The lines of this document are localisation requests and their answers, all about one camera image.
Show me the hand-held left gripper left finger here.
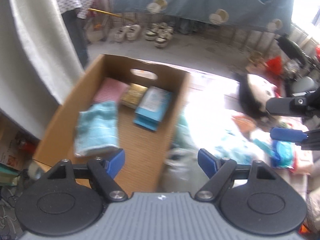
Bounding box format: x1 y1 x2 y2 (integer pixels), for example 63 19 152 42
46 148 128 203

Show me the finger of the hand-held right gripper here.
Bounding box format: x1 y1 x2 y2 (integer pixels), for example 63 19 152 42
266 90 320 117
270 127 320 150

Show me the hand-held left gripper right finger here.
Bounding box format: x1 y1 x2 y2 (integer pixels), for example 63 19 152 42
194 149 277 203

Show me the blue wet wipes pack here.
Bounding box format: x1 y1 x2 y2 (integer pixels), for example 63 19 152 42
270 140 295 168

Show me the brown cardboard box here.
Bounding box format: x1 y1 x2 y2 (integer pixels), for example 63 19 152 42
32 54 192 195

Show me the teal checked towel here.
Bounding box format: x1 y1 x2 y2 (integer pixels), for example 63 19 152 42
74 101 119 157

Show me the teal carton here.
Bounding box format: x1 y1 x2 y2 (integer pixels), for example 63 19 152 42
133 86 173 131

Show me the small gold carton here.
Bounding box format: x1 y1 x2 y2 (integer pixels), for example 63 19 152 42
121 83 148 108

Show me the pink ribbed sponge cloth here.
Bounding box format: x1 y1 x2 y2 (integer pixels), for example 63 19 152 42
94 78 130 104

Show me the pale green plastic bag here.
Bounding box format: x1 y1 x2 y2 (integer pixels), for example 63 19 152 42
165 117 250 193

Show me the grey padded seat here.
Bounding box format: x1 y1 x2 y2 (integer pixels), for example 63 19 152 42
291 76 315 94

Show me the black-haired plush doll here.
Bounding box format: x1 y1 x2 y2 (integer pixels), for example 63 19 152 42
234 72 285 119

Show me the red plastic bag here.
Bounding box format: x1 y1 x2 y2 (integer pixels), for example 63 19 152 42
265 57 284 74

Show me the printed checked blanket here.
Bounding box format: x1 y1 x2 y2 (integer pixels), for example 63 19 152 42
175 70 320 205

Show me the brown carton with red print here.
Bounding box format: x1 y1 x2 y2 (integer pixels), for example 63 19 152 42
0 127 28 170

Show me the white fabric cover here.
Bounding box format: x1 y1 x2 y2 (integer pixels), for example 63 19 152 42
0 0 84 139

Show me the blue sheet with circles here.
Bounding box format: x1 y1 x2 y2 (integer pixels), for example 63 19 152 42
111 0 300 33

